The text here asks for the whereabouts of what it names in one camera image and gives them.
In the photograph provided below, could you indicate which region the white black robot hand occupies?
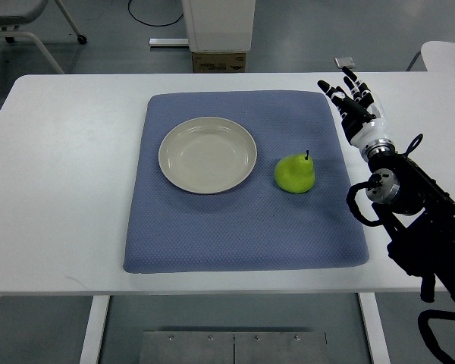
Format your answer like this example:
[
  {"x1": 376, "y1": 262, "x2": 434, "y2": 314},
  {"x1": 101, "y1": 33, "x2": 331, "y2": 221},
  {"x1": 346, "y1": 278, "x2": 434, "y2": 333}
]
[{"x1": 317, "y1": 67, "x2": 395, "y2": 161}]

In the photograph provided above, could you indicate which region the green pear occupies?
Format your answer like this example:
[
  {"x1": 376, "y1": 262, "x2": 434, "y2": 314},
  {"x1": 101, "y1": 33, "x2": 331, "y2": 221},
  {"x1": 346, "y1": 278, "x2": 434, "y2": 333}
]
[{"x1": 275, "y1": 150, "x2": 315, "y2": 194}]

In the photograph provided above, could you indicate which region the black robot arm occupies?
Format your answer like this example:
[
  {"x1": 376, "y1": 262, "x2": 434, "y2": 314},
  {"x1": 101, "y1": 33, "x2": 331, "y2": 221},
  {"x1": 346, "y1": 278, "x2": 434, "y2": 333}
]
[{"x1": 347, "y1": 135, "x2": 455, "y2": 363}]

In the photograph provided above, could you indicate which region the small grey floor plate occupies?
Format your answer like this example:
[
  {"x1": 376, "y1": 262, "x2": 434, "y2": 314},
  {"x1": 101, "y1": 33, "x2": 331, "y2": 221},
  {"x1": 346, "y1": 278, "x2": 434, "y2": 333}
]
[{"x1": 334, "y1": 57, "x2": 356, "y2": 69}]

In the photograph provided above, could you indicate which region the beige round plate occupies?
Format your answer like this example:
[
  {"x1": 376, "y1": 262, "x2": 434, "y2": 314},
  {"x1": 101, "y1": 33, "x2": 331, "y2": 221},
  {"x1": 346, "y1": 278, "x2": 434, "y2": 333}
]
[{"x1": 158, "y1": 117, "x2": 257, "y2": 194}]

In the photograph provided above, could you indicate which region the white side table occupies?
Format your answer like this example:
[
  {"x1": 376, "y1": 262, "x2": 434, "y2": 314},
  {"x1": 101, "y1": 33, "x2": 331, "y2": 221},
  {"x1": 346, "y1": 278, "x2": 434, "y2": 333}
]
[{"x1": 406, "y1": 41, "x2": 455, "y2": 73}]

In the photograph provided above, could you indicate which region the blue textured mat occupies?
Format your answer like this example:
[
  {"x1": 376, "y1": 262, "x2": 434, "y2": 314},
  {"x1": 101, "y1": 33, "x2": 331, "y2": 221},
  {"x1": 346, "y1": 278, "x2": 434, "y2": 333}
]
[{"x1": 124, "y1": 90, "x2": 369, "y2": 273}]

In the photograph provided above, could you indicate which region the brown cardboard box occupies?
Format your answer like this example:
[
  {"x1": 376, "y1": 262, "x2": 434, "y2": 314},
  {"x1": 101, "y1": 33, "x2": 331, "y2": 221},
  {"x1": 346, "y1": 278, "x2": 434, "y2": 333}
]
[{"x1": 192, "y1": 52, "x2": 246, "y2": 74}]

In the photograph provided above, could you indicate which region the grey rolling chair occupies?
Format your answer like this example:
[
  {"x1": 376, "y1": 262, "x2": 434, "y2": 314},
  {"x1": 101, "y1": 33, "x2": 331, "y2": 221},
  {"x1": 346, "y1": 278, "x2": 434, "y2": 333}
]
[{"x1": 0, "y1": 0, "x2": 89, "y2": 75}]

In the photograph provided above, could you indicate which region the white pedestal column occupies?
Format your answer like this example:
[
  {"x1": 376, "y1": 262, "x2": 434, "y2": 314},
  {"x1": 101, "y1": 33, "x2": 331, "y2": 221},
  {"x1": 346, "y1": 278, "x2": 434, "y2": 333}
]
[{"x1": 181, "y1": 0, "x2": 256, "y2": 53}]

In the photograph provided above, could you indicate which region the aluminium floor rail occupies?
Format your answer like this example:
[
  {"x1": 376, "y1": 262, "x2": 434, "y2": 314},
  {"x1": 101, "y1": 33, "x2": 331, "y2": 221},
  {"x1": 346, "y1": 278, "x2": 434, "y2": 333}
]
[{"x1": 149, "y1": 38, "x2": 189, "y2": 48}]

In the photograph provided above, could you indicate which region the black floor cable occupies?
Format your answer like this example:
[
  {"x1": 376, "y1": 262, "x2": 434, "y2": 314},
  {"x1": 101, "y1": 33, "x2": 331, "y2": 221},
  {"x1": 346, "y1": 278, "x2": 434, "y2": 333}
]
[{"x1": 127, "y1": 0, "x2": 184, "y2": 27}]

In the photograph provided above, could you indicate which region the metal base plate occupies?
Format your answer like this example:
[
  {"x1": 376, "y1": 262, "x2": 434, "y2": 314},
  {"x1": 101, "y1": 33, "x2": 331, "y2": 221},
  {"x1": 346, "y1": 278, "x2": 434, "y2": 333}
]
[{"x1": 140, "y1": 331, "x2": 330, "y2": 363}]

